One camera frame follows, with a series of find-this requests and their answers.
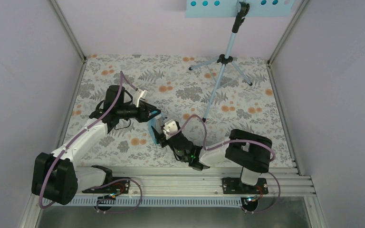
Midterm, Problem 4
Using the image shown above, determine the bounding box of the aluminium frame post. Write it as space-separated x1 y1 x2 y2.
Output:
268 0 309 67
49 0 86 63

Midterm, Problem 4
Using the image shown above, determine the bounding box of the blue metronome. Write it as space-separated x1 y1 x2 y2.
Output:
149 114 165 145

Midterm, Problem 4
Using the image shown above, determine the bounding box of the light blue music stand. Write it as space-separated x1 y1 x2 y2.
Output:
185 0 295 122

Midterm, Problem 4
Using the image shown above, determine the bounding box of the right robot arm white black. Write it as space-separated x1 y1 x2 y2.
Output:
151 126 276 193

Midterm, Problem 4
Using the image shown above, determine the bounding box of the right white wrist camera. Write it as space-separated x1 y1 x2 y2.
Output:
163 120 179 136

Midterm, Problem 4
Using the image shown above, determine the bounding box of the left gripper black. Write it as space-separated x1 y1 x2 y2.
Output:
117 100 160 123

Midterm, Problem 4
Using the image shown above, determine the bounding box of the floral patterned table mat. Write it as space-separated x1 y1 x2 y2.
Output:
66 54 292 168

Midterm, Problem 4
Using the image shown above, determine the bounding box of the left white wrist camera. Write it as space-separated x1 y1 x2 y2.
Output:
133 88 147 107

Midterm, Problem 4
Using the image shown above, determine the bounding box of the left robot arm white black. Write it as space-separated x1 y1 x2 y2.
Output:
31 85 161 205

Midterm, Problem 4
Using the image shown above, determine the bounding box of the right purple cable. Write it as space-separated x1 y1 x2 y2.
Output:
166 114 282 216

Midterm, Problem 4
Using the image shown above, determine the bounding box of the aluminium mounting rail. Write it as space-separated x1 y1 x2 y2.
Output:
31 171 317 198

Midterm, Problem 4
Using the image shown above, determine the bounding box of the left aluminium frame post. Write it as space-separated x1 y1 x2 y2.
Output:
49 0 86 63

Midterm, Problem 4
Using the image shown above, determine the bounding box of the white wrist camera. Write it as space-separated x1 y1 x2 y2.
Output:
133 88 147 107
163 120 179 136

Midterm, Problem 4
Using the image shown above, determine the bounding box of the right aluminium frame post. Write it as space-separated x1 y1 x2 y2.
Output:
268 0 309 67

